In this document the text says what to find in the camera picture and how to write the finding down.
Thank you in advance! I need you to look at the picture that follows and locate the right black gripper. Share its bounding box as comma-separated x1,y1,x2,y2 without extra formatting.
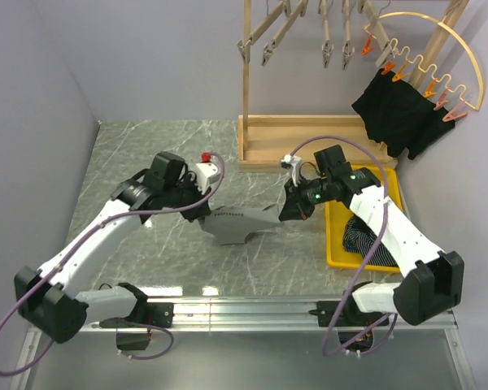
279,175,332,222

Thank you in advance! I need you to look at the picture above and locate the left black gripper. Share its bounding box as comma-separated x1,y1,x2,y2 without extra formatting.
163,173,212,223

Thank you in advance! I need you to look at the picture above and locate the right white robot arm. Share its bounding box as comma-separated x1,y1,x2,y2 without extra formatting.
279,145,464,326

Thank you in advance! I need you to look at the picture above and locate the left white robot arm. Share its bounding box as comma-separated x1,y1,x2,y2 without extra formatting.
14,151,223,344

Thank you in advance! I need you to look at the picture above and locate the striped navy underwear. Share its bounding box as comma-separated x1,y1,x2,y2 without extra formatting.
342,215,398,267

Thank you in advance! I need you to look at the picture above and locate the black hanging underwear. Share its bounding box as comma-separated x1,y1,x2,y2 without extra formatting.
351,70,455,160

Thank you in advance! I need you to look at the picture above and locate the gold semicircle clip hanger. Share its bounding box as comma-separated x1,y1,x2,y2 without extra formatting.
381,2,485,111

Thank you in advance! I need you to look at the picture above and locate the yellow plastic tray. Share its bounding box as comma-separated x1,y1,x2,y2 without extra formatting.
325,167,403,270

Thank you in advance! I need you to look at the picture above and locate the wooden drying rack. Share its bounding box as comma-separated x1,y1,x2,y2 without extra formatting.
237,1,469,173

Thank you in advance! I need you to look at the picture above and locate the orange clothespin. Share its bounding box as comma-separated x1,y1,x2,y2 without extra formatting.
392,60,410,83
381,61,396,75
422,77,441,99
361,34,376,56

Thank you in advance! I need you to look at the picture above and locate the pink clothespin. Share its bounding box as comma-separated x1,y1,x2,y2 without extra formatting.
442,102,468,123
434,89,450,111

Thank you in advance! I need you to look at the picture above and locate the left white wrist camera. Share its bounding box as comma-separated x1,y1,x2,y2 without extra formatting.
190,152,221,195

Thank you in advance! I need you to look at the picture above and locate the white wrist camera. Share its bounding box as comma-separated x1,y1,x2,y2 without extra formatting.
280,154,307,189
190,152,221,195

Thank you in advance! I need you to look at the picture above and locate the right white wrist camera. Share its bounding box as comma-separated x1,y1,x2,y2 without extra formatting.
280,154,307,189

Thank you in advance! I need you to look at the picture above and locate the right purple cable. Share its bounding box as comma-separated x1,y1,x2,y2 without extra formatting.
287,134,399,358

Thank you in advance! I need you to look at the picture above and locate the aluminium mounting rail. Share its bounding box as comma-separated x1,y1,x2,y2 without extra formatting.
11,296,476,389

